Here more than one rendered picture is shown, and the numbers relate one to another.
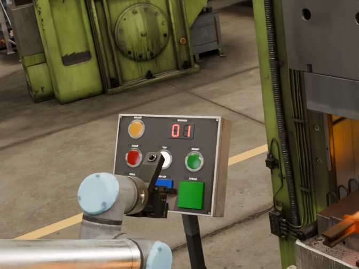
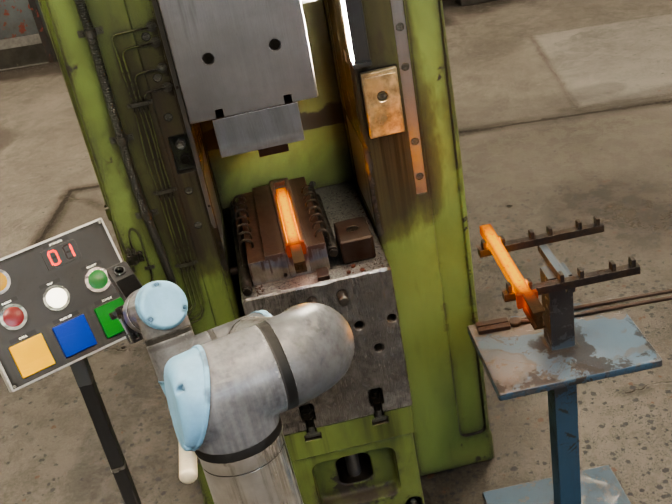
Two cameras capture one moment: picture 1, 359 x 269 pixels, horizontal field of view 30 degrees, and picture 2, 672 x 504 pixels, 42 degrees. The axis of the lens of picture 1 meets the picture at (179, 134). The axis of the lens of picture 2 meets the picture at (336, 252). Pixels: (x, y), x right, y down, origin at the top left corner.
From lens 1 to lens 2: 1.28 m
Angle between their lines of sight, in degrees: 53
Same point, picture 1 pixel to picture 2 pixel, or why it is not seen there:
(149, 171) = (131, 283)
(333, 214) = (266, 254)
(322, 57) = (234, 96)
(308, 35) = (213, 79)
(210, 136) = (101, 244)
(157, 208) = not seen: hidden behind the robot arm
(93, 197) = (168, 308)
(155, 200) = not seen: hidden behind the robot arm
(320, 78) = (235, 119)
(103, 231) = (192, 339)
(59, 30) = not seen: outside the picture
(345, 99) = (268, 128)
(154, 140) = (30, 282)
